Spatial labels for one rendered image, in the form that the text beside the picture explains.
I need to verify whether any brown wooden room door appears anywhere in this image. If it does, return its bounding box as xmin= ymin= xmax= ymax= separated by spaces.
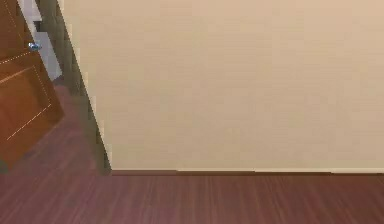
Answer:
xmin=0 ymin=0 xmax=66 ymax=172

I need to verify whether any silver round door knob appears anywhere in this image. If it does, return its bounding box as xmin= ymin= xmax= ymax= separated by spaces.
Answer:
xmin=27 ymin=41 xmax=43 ymax=52

